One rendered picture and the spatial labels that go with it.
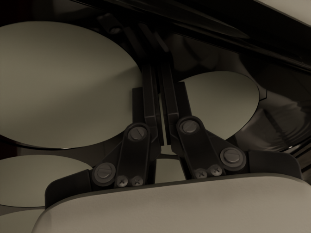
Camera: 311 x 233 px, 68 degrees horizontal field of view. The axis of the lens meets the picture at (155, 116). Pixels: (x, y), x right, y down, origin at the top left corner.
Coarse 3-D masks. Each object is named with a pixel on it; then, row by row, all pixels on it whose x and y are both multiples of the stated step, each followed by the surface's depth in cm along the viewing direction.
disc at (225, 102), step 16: (192, 80) 15; (208, 80) 15; (224, 80) 16; (240, 80) 16; (160, 96) 15; (192, 96) 16; (208, 96) 17; (224, 96) 17; (240, 96) 17; (256, 96) 18; (192, 112) 18; (208, 112) 18; (224, 112) 18; (240, 112) 19; (208, 128) 20; (224, 128) 20; (240, 128) 21
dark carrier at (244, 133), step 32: (0, 0) 9; (32, 0) 9; (64, 0) 10; (128, 32) 11; (160, 32) 12; (160, 64) 13; (192, 64) 14; (224, 64) 14; (256, 64) 15; (288, 96) 19; (256, 128) 22; (288, 128) 23; (96, 160) 20
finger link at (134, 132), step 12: (132, 132) 10; (144, 132) 10; (132, 144) 10; (144, 144) 10; (120, 156) 10; (132, 156) 10; (144, 156) 9; (120, 168) 9; (132, 168) 9; (144, 168) 9; (120, 180) 9; (132, 180) 9; (144, 180) 9
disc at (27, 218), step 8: (0, 216) 24; (8, 216) 24; (16, 216) 25; (24, 216) 25; (32, 216) 26; (0, 224) 25; (8, 224) 26; (16, 224) 26; (24, 224) 27; (32, 224) 27; (0, 232) 27; (8, 232) 28; (16, 232) 28; (24, 232) 29
